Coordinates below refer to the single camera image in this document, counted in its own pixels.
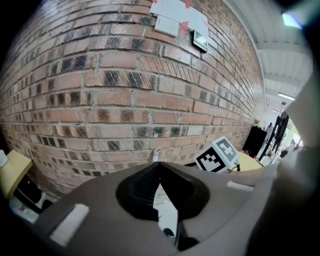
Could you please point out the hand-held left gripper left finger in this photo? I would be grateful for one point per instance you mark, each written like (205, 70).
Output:
(105, 220)

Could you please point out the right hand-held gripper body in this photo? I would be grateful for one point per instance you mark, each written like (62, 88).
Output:
(216, 156)

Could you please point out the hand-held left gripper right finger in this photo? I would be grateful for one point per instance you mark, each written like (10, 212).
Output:
(220, 212)

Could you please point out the black cabinet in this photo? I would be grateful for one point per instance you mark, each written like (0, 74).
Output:
(254, 142)

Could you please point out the potted plant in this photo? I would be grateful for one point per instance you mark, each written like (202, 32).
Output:
(256, 123)

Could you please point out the black clothes stand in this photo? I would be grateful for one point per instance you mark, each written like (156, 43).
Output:
(280, 130)

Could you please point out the long ceiling light strip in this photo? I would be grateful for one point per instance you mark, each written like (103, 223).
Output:
(286, 96)

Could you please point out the yellow square table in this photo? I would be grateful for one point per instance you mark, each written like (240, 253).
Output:
(15, 172)

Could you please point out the small white box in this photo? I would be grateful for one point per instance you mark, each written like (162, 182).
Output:
(2, 158)

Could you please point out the white paper sheet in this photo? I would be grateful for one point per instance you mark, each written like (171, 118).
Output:
(175, 7)

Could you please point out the rectangular ceiling light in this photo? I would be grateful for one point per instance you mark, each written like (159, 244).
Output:
(291, 20)

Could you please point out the black wall control panel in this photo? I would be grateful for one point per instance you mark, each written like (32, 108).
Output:
(200, 40)

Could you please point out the white wall switch plate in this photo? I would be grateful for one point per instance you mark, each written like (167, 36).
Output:
(166, 26)

